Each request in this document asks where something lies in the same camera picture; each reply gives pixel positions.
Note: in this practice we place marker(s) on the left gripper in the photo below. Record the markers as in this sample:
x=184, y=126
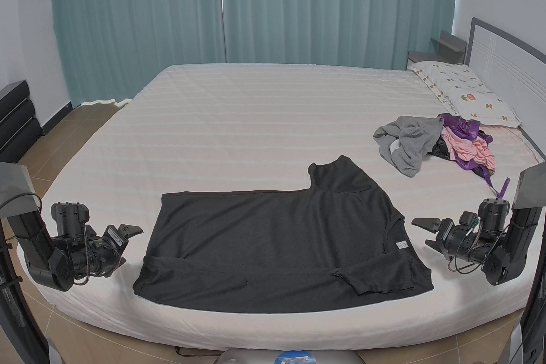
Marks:
x=102, y=260

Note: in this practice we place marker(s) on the white printed pillow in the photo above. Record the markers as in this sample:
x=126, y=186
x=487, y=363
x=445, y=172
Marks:
x=469, y=93

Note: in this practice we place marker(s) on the grey bedside table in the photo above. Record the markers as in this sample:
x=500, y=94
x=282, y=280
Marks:
x=439, y=51

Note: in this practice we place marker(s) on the black T-shirt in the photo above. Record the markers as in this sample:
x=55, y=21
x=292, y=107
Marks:
x=277, y=247

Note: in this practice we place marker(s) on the black chest of drawers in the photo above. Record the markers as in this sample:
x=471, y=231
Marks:
x=17, y=123

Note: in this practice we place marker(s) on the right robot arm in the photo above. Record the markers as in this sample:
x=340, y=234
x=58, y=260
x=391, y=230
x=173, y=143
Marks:
x=522, y=243

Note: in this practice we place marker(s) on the grey garment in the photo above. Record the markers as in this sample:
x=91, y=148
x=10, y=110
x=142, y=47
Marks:
x=409, y=144

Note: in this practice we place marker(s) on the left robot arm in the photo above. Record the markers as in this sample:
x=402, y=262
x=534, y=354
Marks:
x=34, y=260

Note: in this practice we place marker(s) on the bed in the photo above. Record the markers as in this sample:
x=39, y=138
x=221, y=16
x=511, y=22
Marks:
x=256, y=119

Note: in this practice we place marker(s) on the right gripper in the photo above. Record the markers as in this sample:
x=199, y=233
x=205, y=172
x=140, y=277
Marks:
x=463, y=247

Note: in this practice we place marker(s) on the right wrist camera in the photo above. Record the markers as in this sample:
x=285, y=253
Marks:
x=468, y=219

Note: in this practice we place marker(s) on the pile of clothes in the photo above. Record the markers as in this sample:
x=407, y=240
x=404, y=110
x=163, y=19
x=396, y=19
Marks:
x=469, y=149

